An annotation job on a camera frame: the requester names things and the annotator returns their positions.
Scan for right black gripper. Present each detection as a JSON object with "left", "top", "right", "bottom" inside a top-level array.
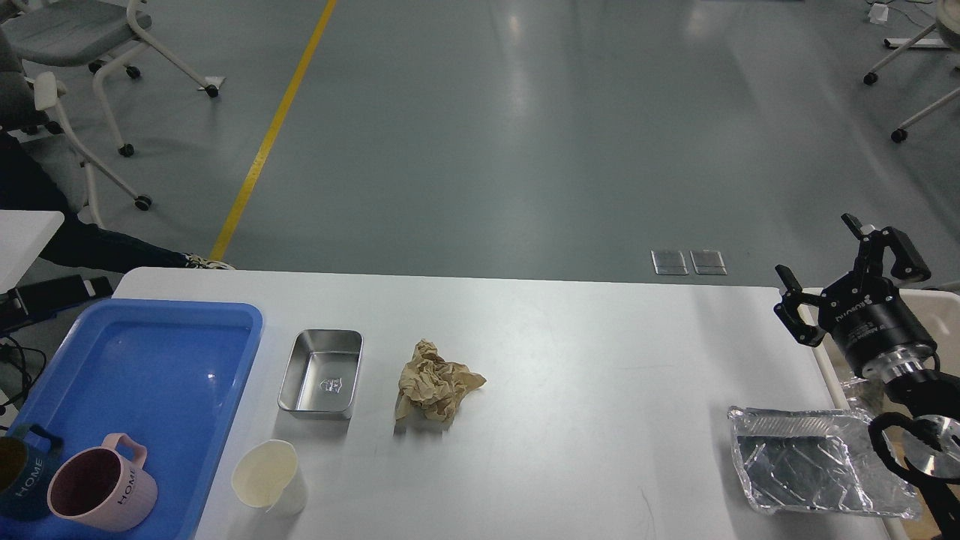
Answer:
[{"left": 773, "top": 214, "right": 938, "bottom": 378}]

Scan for rectangular stainless steel tin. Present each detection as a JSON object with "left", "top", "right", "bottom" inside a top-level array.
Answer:
[{"left": 277, "top": 328, "right": 364, "bottom": 421}]

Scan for pink ceramic mug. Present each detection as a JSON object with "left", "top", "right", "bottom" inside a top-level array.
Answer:
[{"left": 46, "top": 433, "right": 158, "bottom": 533}]

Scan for dark blue mug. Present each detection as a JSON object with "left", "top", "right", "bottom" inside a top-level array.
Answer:
[{"left": 1, "top": 424, "right": 63, "bottom": 522}]

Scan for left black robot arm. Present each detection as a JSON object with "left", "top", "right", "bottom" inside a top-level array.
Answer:
[{"left": 1, "top": 274, "right": 114, "bottom": 338}]

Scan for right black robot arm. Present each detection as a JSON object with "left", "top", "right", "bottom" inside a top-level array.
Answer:
[{"left": 774, "top": 213, "right": 959, "bottom": 539}]

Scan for beige plastic bin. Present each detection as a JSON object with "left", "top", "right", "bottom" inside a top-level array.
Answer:
[{"left": 813, "top": 289, "right": 959, "bottom": 539}]

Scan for crumpled foil in bin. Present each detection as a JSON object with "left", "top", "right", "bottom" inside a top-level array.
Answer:
[{"left": 841, "top": 376, "right": 885, "bottom": 415}]

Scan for right metal floor plate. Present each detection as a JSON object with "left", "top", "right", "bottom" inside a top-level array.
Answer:
[{"left": 689, "top": 250, "right": 729, "bottom": 276}]

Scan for metal floor plate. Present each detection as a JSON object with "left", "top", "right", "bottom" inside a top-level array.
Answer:
[
  {"left": 689, "top": 250, "right": 729, "bottom": 276},
  {"left": 651, "top": 250, "right": 689, "bottom": 276}
]

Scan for aluminium foil tray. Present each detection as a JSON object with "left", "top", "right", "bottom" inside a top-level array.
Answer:
[{"left": 727, "top": 406, "right": 922, "bottom": 520}]

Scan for left metal floor plate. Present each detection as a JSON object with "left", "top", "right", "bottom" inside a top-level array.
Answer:
[{"left": 651, "top": 250, "right": 689, "bottom": 276}]

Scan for white chair base right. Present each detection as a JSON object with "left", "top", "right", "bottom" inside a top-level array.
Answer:
[{"left": 864, "top": 0, "right": 960, "bottom": 145}]

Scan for crumpled brown paper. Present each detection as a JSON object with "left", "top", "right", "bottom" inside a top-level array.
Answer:
[{"left": 394, "top": 339, "right": 487, "bottom": 423}]

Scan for cream paper cup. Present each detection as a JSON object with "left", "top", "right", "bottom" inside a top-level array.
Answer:
[{"left": 231, "top": 439, "right": 308, "bottom": 517}]

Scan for blue plastic tray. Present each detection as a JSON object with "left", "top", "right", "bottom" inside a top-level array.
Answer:
[{"left": 2, "top": 298, "right": 263, "bottom": 539}]

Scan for grey office chair near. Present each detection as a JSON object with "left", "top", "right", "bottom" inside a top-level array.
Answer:
[{"left": 1, "top": 34, "right": 153, "bottom": 228}]

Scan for grey office chair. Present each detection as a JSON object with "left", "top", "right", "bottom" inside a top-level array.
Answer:
[
  {"left": 2, "top": 1, "right": 220, "bottom": 157},
  {"left": 1, "top": 34, "right": 153, "bottom": 228}
]

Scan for grey office chair far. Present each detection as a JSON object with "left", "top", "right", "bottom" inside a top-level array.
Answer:
[{"left": 2, "top": 1, "right": 220, "bottom": 157}]

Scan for white side table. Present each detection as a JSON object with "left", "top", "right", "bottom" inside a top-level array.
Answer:
[{"left": 1, "top": 209, "right": 63, "bottom": 293}]

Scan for seated person dark clothes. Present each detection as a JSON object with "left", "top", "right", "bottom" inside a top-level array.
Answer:
[{"left": 1, "top": 132, "right": 234, "bottom": 273}]

